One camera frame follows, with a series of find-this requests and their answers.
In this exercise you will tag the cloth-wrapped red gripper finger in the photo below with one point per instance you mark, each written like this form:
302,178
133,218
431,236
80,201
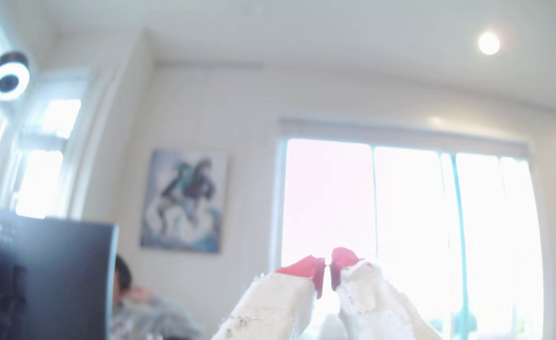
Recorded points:
273,302
372,302

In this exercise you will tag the large bright sliding window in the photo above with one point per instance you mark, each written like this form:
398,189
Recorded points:
410,212

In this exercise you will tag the dark-haired person in grey shirt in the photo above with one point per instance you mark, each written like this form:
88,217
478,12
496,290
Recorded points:
155,316

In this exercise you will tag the black computer monitor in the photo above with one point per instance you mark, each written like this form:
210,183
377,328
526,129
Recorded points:
46,278

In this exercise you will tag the tall narrow white-framed window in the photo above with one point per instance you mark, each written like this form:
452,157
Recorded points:
46,179

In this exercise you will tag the round recessed ceiling light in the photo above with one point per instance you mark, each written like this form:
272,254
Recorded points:
489,43

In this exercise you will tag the blue and white wall painting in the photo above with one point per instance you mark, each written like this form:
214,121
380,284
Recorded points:
183,203

